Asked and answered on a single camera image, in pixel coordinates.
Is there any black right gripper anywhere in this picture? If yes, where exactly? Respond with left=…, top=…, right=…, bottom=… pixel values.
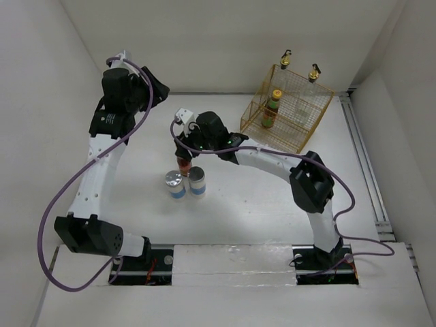
left=174, top=121, right=217, bottom=162

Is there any brown sauce bottle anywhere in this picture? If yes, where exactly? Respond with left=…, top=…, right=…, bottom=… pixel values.
left=261, top=89, right=283, bottom=128
left=176, top=157, right=192, bottom=177

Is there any spice jar silver lid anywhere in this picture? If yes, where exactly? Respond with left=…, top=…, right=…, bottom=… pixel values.
left=165, top=170, right=186, bottom=200
left=187, top=166, right=206, bottom=198

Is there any glass oil bottle dark liquid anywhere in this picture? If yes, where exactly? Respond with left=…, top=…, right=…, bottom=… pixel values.
left=272, top=49, right=292, bottom=99

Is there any clear glass oil bottle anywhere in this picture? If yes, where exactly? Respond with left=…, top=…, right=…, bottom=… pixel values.
left=295, top=63, right=321, bottom=126

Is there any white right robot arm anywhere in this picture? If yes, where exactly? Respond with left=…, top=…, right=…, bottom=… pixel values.
left=172, top=109, right=343, bottom=269

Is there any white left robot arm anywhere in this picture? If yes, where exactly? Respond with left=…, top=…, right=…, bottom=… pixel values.
left=54, top=67, right=169, bottom=270

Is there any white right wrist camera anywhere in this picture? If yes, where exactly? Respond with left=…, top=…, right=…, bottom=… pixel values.
left=174, top=108, right=195, bottom=127

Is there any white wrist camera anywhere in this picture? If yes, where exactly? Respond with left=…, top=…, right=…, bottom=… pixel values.
left=174, top=108, right=195, bottom=127
left=108, top=50, right=131, bottom=68

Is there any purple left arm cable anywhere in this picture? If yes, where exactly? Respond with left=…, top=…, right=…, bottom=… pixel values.
left=37, top=57, right=154, bottom=293

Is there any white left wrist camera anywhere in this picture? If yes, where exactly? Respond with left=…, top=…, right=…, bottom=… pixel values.
left=108, top=50, right=131, bottom=68

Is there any gold wire basket rack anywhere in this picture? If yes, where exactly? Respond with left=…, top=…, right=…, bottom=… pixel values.
left=240, top=65, right=334, bottom=153

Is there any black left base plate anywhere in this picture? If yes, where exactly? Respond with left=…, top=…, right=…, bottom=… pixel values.
left=108, top=245, right=174, bottom=286

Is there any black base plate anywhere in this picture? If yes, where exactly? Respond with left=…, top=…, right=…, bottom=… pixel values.
left=108, top=245, right=174, bottom=286
left=289, top=245, right=359, bottom=285

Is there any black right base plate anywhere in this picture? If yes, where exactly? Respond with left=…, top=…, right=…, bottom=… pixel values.
left=289, top=245, right=359, bottom=285

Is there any aluminium side rail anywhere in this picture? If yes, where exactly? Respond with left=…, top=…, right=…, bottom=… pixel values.
left=339, top=92, right=396, bottom=243

